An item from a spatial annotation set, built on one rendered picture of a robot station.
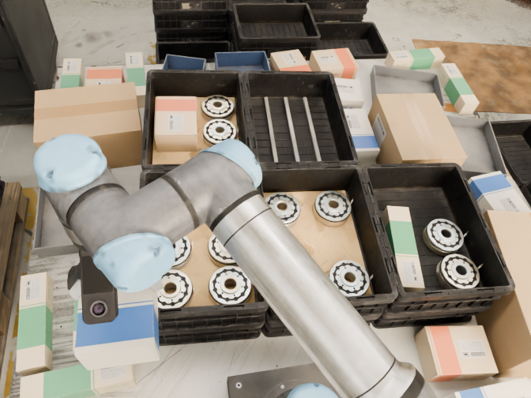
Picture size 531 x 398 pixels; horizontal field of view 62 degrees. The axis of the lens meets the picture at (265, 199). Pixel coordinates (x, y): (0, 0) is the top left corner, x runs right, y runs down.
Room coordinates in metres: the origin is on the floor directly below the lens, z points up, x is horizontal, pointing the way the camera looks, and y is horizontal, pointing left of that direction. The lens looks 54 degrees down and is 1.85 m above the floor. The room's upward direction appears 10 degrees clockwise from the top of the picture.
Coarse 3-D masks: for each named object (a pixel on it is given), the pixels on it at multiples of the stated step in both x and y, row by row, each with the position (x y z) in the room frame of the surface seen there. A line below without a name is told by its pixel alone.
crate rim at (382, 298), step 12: (264, 168) 0.76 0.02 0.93; (276, 168) 0.77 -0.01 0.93; (288, 168) 0.78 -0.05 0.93; (300, 168) 0.78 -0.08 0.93; (312, 168) 0.79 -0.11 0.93; (324, 168) 0.80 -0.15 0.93; (336, 168) 0.81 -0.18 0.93; (348, 168) 0.82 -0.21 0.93; (360, 168) 0.82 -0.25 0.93; (360, 180) 0.78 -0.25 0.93; (372, 216) 0.67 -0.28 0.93; (384, 252) 0.57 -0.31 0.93; (384, 264) 0.53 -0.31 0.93; (396, 288) 0.48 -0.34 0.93; (348, 300) 0.42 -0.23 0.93; (360, 300) 0.43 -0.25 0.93; (372, 300) 0.44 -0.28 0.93; (384, 300) 0.44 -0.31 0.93
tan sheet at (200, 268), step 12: (204, 228) 0.60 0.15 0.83; (192, 240) 0.56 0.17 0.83; (204, 240) 0.57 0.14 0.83; (192, 252) 0.53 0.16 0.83; (204, 252) 0.53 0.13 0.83; (192, 264) 0.49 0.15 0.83; (204, 264) 0.50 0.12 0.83; (192, 276) 0.46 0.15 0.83; (204, 276) 0.47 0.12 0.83; (204, 288) 0.43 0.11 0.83; (228, 288) 0.45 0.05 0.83; (252, 288) 0.46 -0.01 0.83; (192, 300) 0.40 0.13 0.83; (204, 300) 0.40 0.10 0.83; (252, 300) 0.43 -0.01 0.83
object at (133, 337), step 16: (80, 304) 0.24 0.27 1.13; (128, 304) 0.25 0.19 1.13; (144, 304) 0.26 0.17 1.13; (80, 320) 0.21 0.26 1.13; (128, 320) 0.23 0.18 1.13; (144, 320) 0.23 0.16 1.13; (80, 336) 0.19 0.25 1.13; (96, 336) 0.19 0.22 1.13; (112, 336) 0.20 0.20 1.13; (128, 336) 0.20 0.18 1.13; (144, 336) 0.21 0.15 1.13; (80, 352) 0.17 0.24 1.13; (96, 352) 0.17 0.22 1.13; (112, 352) 0.18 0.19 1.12; (128, 352) 0.18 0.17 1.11; (144, 352) 0.19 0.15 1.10; (96, 368) 0.17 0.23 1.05
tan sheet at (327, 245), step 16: (288, 192) 0.77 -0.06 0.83; (304, 192) 0.78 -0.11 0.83; (320, 192) 0.79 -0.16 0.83; (304, 208) 0.72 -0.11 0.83; (304, 224) 0.67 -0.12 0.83; (320, 224) 0.68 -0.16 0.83; (352, 224) 0.70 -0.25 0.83; (304, 240) 0.62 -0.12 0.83; (320, 240) 0.63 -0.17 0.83; (336, 240) 0.64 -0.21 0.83; (352, 240) 0.65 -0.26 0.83; (320, 256) 0.58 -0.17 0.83; (336, 256) 0.59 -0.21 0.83; (352, 256) 0.60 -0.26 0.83; (368, 288) 0.51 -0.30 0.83
